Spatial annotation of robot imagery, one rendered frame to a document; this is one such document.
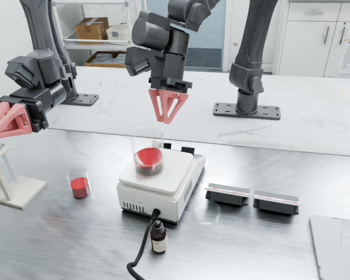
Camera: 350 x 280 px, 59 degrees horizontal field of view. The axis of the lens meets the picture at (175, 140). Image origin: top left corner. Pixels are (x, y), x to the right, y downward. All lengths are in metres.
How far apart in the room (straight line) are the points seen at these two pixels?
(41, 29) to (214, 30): 2.83
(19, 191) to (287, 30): 2.56
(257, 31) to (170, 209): 0.51
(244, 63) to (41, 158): 0.59
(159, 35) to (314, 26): 2.38
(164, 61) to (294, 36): 2.35
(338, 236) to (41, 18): 0.79
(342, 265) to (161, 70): 0.49
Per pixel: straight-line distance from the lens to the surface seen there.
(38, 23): 0.85
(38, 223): 0.70
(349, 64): 3.14
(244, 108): 0.94
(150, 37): 0.66
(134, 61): 0.66
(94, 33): 2.87
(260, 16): 0.86
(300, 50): 3.02
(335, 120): 1.01
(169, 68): 0.68
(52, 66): 0.75
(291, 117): 0.98
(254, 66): 0.88
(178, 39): 0.70
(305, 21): 2.95
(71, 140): 0.91
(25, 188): 0.78
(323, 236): 0.64
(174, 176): 0.59
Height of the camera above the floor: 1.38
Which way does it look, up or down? 35 degrees down
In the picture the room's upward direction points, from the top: 3 degrees counter-clockwise
